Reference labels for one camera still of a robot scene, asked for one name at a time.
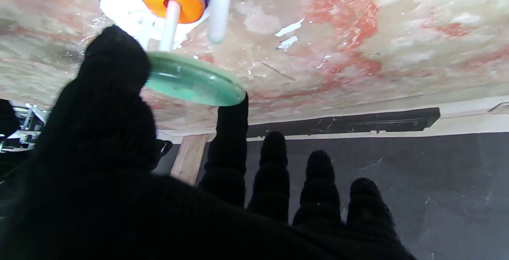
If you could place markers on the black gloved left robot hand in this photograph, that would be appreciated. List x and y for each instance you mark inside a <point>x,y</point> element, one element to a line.
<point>99,172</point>

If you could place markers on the white Hanoi tower base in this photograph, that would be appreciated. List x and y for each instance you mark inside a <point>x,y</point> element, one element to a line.
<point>119,9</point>

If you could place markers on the leaning wooden plank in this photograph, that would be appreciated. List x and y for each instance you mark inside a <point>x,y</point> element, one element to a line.
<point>191,156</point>

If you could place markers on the long black strip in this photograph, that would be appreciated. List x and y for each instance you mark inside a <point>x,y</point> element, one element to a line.
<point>358,123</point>

